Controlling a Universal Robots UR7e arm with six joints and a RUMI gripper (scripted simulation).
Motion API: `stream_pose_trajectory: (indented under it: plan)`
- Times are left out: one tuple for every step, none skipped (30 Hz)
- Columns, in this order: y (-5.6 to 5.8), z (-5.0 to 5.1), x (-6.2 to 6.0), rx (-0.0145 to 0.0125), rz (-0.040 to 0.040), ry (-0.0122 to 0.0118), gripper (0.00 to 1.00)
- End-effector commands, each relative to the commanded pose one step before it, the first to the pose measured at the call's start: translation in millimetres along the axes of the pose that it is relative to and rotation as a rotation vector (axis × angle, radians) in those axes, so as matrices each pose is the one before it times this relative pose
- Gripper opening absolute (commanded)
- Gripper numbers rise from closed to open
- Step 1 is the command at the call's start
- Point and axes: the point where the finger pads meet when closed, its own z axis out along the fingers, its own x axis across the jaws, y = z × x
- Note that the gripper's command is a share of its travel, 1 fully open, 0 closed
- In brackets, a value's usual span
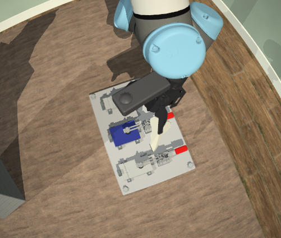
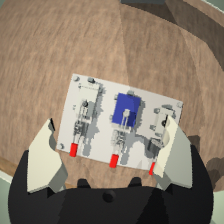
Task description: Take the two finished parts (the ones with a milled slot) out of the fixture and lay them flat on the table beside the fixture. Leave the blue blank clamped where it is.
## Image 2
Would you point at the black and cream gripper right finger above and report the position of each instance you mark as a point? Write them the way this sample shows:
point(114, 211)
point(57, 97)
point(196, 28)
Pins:
point(180, 171)

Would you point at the blue flat plate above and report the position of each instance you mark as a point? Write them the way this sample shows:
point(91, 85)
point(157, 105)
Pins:
point(126, 102)

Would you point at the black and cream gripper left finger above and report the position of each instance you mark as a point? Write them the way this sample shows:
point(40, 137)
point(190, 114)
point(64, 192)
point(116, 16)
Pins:
point(40, 174)

